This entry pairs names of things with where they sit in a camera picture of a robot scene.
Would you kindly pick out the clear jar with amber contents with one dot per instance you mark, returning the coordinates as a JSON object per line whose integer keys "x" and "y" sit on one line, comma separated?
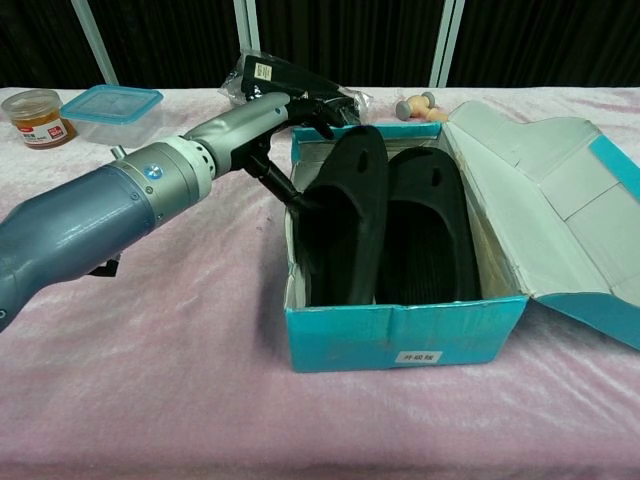
{"x": 37, "y": 122}

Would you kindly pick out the clear container with blue lid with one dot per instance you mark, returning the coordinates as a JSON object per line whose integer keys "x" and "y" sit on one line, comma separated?
{"x": 112, "y": 107}

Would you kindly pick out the small beige toy figure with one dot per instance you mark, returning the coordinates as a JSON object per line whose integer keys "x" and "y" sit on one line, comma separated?
{"x": 415, "y": 105}

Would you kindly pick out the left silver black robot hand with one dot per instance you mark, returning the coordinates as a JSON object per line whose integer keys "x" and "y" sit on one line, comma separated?
{"x": 235, "y": 130}

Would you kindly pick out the left blue robot arm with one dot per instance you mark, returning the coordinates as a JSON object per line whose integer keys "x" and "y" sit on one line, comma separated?
{"x": 90, "y": 215}

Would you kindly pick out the black curtain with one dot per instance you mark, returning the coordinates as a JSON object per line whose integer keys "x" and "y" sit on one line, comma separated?
{"x": 350, "y": 40}

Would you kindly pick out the plastic bag of black socks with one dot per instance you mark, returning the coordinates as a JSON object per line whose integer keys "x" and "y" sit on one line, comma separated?
{"x": 280, "y": 75}

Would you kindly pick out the teal cardboard shoe box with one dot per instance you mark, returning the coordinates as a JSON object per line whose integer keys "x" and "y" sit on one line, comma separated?
{"x": 350, "y": 340}

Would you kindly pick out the black foam slipper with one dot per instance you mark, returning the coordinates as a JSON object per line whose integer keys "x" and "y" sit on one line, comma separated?
{"x": 430, "y": 240}
{"x": 340, "y": 240}

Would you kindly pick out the pink velvet tablecloth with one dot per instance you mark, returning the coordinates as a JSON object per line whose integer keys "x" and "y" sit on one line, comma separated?
{"x": 200, "y": 410}

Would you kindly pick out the white metal frame post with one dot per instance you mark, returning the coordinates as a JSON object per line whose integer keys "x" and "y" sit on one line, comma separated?
{"x": 246, "y": 25}
{"x": 448, "y": 45}
{"x": 95, "y": 45}

